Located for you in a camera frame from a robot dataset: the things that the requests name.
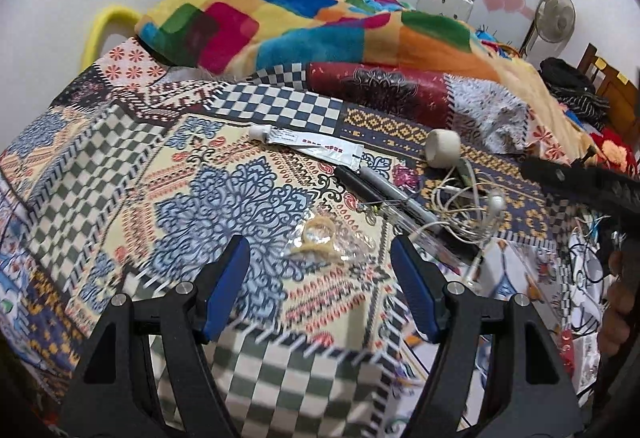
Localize black clothing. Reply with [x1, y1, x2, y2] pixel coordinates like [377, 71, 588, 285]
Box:
[540, 57, 612, 120]

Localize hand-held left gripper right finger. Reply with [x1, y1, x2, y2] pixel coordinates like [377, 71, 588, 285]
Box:
[390, 234, 586, 438]

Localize white printed cloth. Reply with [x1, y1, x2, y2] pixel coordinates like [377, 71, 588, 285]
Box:
[559, 213, 613, 411]

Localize small yellowish tape ring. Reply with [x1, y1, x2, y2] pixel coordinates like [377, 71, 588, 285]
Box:
[294, 216, 336, 256]

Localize grey permanent marker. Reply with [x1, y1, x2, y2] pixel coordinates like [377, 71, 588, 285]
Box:
[358, 165, 441, 221]

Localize white box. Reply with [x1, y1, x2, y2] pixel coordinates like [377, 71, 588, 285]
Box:
[417, 0, 474, 22]

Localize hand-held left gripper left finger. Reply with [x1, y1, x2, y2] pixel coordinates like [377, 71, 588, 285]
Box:
[62, 234, 251, 438]

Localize person's right hand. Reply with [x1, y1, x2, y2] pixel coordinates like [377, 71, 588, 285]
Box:
[597, 248, 640, 364]

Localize white ointment tube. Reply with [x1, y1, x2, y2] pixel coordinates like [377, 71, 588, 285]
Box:
[248, 124, 363, 171]

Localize tangled white earphones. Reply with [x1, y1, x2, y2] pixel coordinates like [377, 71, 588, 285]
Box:
[429, 158, 507, 280]

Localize cream tape roll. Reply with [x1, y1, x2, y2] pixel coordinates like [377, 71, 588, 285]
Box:
[425, 128, 461, 169]

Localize colourful block-pattern blanket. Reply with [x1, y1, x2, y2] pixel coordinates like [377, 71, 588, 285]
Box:
[136, 0, 586, 160]

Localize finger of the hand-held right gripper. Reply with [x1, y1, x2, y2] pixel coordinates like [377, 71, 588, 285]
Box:
[519, 154, 640, 219]

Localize clear plastic wrapper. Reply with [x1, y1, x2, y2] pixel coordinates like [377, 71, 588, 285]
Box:
[289, 212, 382, 270]

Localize yellow bed frame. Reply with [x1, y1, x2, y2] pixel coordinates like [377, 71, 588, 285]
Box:
[80, 4, 144, 74]

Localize black pen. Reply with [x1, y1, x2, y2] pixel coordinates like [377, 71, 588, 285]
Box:
[333, 165, 446, 233]

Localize red patterned cloth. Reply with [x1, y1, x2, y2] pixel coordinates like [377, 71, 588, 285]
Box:
[305, 61, 532, 154]

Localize standing fan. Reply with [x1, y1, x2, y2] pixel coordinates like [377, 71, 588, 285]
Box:
[520, 0, 577, 58]

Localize red floral cushion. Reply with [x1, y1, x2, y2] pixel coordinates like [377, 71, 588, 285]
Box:
[590, 128, 640, 170]

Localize wooden chair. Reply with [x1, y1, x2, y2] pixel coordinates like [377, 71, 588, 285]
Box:
[577, 43, 640, 140]

